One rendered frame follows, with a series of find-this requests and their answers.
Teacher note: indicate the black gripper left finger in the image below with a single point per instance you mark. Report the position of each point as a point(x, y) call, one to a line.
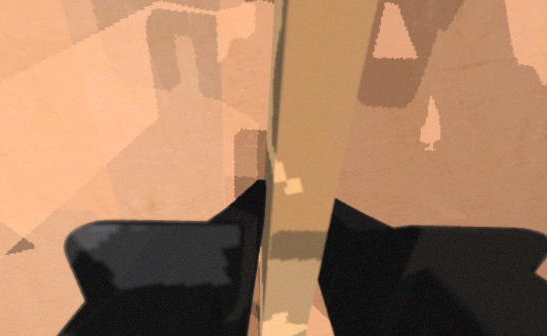
point(221, 253)

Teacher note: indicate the long tan wooden rail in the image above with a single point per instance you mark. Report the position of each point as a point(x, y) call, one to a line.
point(318, 52)

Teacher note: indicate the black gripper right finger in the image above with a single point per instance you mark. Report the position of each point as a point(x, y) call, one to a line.
point(369, 268)

